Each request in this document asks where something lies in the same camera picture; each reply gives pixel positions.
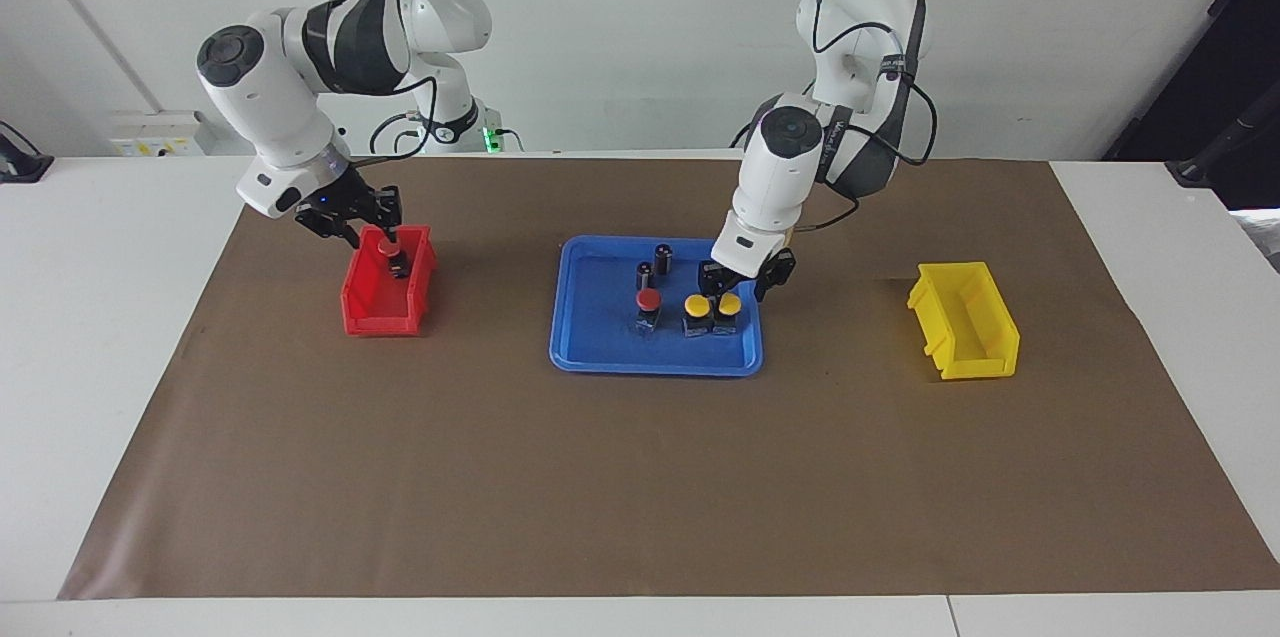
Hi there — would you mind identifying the red plastic bin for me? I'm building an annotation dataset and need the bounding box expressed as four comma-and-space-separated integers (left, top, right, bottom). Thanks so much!
341, 224, 439, 338

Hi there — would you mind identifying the blue plastic tray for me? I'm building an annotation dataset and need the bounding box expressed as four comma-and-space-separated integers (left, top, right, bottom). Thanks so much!
548, 235, 765, 378

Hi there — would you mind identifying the yellow plastic bin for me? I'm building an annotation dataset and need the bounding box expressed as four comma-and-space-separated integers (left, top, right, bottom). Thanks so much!
906, 261, 1022, 382

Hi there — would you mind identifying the brown paper mat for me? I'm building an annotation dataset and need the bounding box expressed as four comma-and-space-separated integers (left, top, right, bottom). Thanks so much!
58, 155, 1280, 602

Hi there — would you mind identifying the black clamp base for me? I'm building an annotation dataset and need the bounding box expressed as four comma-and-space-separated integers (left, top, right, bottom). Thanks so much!
0, 121, 55, 185

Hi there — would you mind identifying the black side panel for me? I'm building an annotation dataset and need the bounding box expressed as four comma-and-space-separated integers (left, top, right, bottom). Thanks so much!
1103, 0, 1280, 212

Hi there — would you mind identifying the black right base cable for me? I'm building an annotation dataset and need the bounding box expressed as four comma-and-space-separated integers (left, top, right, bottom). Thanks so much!
368, 111, 425, 157

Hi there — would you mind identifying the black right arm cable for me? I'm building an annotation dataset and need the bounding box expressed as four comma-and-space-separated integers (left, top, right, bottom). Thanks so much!
300, 0, 443, 166

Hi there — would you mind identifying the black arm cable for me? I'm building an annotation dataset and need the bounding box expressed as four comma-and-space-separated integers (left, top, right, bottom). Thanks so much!
795, 0, 940, 234
300, 0, 443, 166

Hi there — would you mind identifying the white wall socket box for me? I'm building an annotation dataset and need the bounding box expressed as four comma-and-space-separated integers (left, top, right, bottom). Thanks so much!
108, 110, 217, 158

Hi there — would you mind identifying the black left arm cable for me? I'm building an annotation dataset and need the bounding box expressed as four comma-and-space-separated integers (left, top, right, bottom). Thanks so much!
795, 0, 940, 234

